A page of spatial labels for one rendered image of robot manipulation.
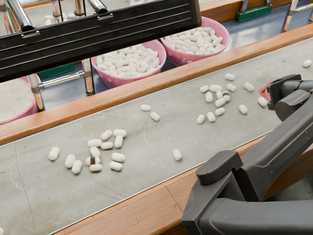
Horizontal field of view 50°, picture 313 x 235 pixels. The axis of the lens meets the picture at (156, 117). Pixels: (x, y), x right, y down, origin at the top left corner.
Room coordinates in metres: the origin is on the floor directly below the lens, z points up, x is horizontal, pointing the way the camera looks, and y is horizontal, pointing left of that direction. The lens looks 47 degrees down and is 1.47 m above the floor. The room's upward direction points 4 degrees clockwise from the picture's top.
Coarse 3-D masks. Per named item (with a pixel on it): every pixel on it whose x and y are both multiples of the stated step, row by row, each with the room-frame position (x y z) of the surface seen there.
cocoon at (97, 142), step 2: (90, 140) 0.56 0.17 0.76; (92, 140) 0.56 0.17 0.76; (94, 140) 0.56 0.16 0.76; (96, 140) 0.56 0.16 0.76; (98, 140) 0.56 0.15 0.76; (100, 140) 0.57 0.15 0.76; (88, 142) 0.56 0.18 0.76; (90, 142) 0.56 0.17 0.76; (92, 142) 0.56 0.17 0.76; (94, 142) 0.56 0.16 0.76; (96, 142) 0.56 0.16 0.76; (98, 142) 0.56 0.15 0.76; (100, 142) 0.56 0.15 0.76; (88, 144) 0.55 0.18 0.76; (90, 144) 0.55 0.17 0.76; (92, 144) 0.55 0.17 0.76; (94, 144) 0.55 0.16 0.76; (96, 144) 0.55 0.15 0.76; (98, 144) 0.55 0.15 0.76; (100, 144) 0.56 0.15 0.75; (90, 146) 0.55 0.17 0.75; (92, 146) 0.55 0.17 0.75; (96, 146) 0.55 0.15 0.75; (98, 146) 0.55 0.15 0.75
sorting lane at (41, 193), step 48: (288, 48) 1.10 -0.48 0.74; (144, 96) 0.77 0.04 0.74; (192, 96) 0.79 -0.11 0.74; (240, 96) 0.81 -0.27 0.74; (48, 144) 0.55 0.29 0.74; (144, 144) 0.58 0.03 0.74; (192, 144) 0.59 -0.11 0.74; (240, 144) 0.60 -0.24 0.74; (0, 192) 0.40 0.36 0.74; (48, 192) 0.41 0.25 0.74; (96, 192) 0.42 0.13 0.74
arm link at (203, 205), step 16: (224, 176) 0.27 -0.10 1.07; (192, 192) 0.25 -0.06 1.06; (208, 192) 0.24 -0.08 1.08; (224, 192) 0.24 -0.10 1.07; (240, 192) 0.26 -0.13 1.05; (192, 208) 0.21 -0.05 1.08; (208, 208) 0.21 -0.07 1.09; (224, 208) 0.20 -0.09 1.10; (240, 208) 0.20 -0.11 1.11; (256, 208) 0.19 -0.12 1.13; (272, 208) 0.19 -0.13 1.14; (288, 208) 0.18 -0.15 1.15; (304, 208) 0.17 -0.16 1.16; (192, 224) 0.18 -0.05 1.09; (208, 224) 0.18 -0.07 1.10; (224, 224) 0.18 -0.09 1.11; (240, 224) 0.17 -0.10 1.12; (256, 224) 0.17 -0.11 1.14; (272, 224) 0.16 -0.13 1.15; (288, 224) 0.16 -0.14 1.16; (304, 224) 0.15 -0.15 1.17
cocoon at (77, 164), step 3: (75, 162) 0.49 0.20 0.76; (78, 162) 0.49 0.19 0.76; (81, 162) 0.49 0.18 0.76; (75, 165) 0.48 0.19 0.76; (78, 165) 0.48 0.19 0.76; (81, 165) 0.49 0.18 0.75; (72, 168) 0.47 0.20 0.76; (75, 168) 0.47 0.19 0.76; (78, 168) 0.47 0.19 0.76; (72, 171) 0.47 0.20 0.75; (75, 171) 0.46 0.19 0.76; (78, 171) 0.47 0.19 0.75
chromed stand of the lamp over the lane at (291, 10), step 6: (294, 0) 1.18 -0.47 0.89; (294, 6) 1.18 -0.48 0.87; (306, 6) 1.23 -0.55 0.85; (312, 6) 1.24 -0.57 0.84; (288, 12) 1.19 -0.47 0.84; (294, 12) 1.19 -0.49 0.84; (312, 12) 1.27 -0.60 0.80; (288, 18) 1.18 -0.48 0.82; (312, 18) 1.26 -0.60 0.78; (288, 24) 1.18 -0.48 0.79; (306, 24) 1.27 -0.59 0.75; (282, 30) 1.18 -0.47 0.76
